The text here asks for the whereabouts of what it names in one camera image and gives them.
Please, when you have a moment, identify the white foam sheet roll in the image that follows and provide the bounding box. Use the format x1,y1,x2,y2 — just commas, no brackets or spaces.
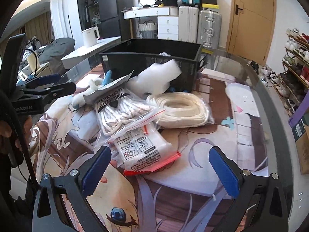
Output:
126,59,182,97

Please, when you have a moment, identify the white blue plush toy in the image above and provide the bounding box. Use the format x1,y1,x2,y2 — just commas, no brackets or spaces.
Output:
71,70,113,109

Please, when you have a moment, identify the open cardboard box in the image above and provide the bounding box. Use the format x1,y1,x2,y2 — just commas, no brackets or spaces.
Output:
289,100,309,174

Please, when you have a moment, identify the woven laundry basket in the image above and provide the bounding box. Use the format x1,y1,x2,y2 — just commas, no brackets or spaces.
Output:
138,20,158,39

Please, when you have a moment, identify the white dressing desk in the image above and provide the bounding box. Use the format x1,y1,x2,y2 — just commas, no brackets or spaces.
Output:
123,6,179,40

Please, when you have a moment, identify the person's left hand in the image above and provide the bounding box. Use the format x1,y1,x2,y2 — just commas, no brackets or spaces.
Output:
0,116,32,154

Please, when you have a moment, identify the black glass cabinet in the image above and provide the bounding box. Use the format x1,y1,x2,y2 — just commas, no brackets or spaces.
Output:
77,0,101,30

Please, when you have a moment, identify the bagged cream rope coil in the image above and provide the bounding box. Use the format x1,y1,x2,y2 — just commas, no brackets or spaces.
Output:
146,90,215,129

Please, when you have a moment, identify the silver suitcase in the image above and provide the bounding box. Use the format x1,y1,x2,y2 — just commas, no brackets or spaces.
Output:
197,9,222,49

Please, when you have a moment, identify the black refrigerator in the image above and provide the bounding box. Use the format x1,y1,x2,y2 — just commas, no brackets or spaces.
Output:
98,0,134,40

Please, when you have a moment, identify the wooden shoe rack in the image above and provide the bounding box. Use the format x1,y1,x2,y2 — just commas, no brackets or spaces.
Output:
275,28,308,117

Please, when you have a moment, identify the tan wooden door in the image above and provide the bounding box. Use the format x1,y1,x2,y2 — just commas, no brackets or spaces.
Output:
226,0,276,66

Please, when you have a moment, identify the white electric kettle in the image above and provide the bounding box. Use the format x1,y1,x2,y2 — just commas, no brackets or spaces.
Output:
82,26,100,47

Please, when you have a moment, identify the red-seal zip bag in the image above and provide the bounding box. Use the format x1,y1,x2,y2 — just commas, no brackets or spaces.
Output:
110,123,181,177

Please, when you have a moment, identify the bagged striped cord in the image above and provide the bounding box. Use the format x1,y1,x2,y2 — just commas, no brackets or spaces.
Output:
94,88,166,142

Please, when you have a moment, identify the white suitcase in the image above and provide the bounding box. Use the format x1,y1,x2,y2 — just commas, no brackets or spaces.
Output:
178,6,199,43

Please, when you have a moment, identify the grey white side table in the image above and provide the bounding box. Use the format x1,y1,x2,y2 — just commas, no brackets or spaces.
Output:
61,36,121,70

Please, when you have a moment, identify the dark grey beanbag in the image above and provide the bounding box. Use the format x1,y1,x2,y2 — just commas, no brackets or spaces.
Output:
38,38,76,63

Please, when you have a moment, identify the black storage box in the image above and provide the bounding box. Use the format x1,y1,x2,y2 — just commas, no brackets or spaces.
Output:
99,39,202,92

